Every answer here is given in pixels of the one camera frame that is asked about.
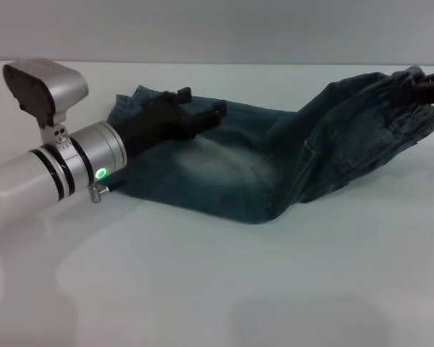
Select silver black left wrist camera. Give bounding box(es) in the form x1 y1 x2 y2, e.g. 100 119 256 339
2 57 90 150

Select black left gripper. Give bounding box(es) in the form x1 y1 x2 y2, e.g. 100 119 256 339
110 86 228 159

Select blue washed denim shorts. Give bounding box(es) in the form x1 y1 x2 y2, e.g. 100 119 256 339
106 66 434 226

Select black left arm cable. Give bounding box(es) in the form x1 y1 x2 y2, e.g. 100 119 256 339
88 178 127 204

